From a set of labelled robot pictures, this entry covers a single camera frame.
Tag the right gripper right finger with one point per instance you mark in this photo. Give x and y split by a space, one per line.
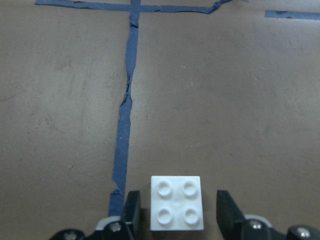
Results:
229 217

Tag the white block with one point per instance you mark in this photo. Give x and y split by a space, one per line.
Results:
176 203

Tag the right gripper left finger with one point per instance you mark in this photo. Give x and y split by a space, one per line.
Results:
131 213

